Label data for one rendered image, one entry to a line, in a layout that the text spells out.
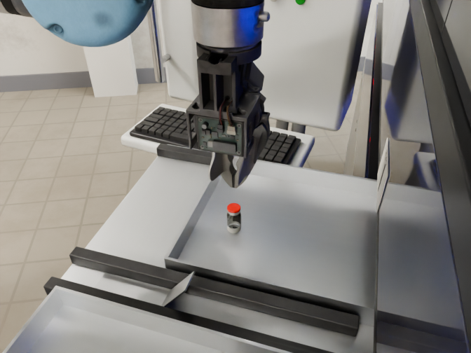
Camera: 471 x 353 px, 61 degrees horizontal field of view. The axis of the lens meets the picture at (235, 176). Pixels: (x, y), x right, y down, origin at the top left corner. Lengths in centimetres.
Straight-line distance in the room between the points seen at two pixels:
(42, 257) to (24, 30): 183
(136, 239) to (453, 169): 49
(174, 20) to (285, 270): 72
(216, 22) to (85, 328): 39
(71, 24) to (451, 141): 23
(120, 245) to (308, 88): 60
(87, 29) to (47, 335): 40
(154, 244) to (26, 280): 130
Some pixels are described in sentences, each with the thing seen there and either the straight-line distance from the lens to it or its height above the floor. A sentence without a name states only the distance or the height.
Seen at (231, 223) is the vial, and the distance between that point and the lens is 61.
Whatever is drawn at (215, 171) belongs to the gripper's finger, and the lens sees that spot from 53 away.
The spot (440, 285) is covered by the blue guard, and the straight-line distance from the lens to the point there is 24.
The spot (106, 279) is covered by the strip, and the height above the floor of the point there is 88.
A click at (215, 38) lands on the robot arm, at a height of 120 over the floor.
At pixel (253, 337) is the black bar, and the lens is 50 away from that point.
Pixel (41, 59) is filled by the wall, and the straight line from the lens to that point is 334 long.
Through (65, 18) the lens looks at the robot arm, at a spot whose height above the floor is 126.
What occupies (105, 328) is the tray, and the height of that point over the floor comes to 88.
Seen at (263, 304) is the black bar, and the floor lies 90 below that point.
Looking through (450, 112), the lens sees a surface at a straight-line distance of 29.
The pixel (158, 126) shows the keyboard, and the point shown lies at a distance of 101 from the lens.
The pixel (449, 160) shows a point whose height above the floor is 120.
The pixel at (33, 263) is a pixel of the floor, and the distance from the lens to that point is 194.
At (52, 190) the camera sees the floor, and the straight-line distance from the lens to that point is 229.
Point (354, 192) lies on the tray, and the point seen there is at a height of 88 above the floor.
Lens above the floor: 133
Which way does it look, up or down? 38 degrees down
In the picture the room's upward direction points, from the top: straight up
